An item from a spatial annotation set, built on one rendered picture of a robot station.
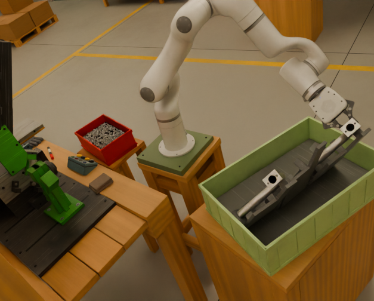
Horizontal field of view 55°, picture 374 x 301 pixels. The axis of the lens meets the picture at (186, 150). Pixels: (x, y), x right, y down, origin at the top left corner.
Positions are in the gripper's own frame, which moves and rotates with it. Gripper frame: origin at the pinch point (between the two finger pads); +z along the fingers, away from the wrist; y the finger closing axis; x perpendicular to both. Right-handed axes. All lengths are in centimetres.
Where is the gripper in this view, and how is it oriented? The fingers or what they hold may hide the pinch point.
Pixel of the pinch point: (349, 125)
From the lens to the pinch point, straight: 136.8
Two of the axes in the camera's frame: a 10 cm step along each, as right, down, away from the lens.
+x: 5.2, -0.4, 8.5
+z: 5.9, 7.4, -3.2
